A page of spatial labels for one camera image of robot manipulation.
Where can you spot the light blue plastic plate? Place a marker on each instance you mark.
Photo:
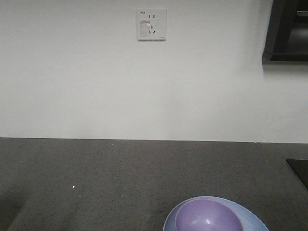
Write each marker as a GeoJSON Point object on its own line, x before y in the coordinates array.
{"type": "Point", "coordinates": [249, 220]}

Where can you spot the purple plastic bowl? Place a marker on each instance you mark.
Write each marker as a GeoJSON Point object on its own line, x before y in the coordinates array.
{"type": "Point", "coordinates": [206, 215]}

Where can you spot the white wall socket right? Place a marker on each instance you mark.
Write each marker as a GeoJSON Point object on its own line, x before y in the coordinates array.
{"type": "Point", "coordinates": [151, 24]}

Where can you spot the black induction cooktop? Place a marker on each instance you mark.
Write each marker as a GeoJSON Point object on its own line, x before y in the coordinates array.
{"type": "Point", "coordinates": [300, 168]}

